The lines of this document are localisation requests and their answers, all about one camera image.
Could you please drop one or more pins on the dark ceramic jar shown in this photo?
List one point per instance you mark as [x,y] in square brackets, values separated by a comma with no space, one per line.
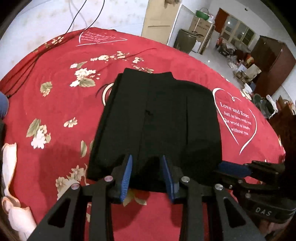
[185,41]

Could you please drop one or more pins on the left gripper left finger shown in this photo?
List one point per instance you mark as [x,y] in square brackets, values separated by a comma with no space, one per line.
[121,176]

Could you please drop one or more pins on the pink white cloth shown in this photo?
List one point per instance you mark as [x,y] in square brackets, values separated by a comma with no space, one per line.
[20,218]

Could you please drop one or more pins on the black pants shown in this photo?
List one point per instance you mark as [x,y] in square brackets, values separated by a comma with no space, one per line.
[153,116]

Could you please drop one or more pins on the cardboard box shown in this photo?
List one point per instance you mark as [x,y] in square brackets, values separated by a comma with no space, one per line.
[203,30]

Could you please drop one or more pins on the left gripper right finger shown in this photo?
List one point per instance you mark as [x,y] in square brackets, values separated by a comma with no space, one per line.
[172,175]

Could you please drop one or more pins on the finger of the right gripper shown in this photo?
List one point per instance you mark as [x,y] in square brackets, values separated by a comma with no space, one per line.
[234,169]

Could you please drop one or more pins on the red rose bedspread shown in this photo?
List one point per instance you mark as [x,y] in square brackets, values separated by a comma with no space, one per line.
[58,95]

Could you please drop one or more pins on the window with frame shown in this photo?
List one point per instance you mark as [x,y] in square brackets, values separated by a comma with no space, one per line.
[235,31]

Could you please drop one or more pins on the green basin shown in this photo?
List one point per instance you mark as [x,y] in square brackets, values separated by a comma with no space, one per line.
[203,13]

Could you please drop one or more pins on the blue sock foot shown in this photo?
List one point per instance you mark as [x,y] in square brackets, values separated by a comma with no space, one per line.
[4,105]

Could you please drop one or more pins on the person's right hand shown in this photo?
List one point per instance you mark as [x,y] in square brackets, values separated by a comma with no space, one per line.
[266,227]

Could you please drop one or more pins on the dark wooden cabinet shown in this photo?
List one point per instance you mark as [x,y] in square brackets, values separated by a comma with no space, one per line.
[275,60]

